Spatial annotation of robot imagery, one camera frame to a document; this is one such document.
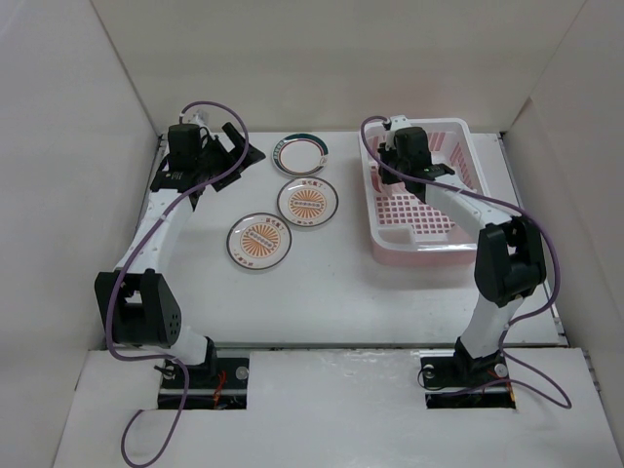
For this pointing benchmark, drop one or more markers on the plate with green red rim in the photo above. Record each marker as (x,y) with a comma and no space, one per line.
(300,154)

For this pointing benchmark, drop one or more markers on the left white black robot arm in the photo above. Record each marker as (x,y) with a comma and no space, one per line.
(137,306)

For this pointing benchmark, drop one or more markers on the pink white dish rack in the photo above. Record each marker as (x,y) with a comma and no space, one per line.
(404,231)

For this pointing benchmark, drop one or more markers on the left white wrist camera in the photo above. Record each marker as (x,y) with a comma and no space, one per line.
(198,117)

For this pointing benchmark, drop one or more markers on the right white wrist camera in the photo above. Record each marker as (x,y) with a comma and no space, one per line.
(391,125)

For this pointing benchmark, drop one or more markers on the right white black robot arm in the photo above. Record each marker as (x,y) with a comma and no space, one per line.
(509,263)

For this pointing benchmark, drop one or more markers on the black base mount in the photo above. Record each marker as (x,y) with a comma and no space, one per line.
(457,383)
(220,386)

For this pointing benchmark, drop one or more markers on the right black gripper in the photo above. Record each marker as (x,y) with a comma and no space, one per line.
(387,177)

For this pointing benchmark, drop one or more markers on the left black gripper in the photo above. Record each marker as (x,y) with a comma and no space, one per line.
(214,143)

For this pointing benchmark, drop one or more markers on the orange sunburst plate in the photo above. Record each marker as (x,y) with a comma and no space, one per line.
(259,241)
(307,202)

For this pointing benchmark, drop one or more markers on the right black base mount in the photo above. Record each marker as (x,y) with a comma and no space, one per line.
(457,383)

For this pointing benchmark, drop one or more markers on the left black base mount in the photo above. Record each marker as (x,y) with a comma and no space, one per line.
(220,386)

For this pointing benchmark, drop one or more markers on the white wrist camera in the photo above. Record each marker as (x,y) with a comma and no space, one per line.
(391,125)
(198,117)

